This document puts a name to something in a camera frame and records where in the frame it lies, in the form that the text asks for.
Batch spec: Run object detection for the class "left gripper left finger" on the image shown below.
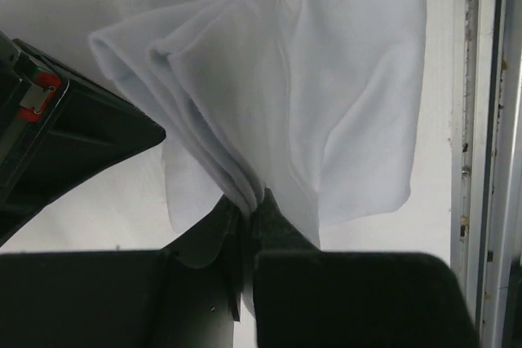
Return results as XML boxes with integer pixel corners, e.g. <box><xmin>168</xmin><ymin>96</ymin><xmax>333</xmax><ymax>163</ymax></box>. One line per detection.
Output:
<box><xmin>1</xmin><ymin>198</ymin><xmax>241</xmax><ymax>347</ymax></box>

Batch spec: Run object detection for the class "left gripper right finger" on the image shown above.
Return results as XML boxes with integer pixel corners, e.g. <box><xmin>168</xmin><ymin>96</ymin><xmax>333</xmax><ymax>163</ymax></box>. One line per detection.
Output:
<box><xmin>250</xmin><ymin>192</ymin><xmax>480</xmax><ymax>347</ymax></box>

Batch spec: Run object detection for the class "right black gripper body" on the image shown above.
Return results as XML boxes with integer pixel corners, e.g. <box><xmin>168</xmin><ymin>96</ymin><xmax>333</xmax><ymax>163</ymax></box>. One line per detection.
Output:
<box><xmin>1</xmin><ymin>35</ymin><xmax>166</xmax><ymax>243</ymax></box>

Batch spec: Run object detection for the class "white skirt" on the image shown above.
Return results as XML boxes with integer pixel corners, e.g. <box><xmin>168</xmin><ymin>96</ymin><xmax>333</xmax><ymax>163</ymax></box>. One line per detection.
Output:
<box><xmin>89</xmin><ymin>0</ymin><xmax>427</xmax><ymax>244</ymax></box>

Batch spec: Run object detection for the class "aluminium frame rail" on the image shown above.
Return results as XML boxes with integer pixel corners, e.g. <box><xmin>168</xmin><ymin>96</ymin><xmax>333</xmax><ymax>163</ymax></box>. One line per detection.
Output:
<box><xmin>450</xmin><ymin>0</ymin><xmax>521</xmax><ymax>347</ymax></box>

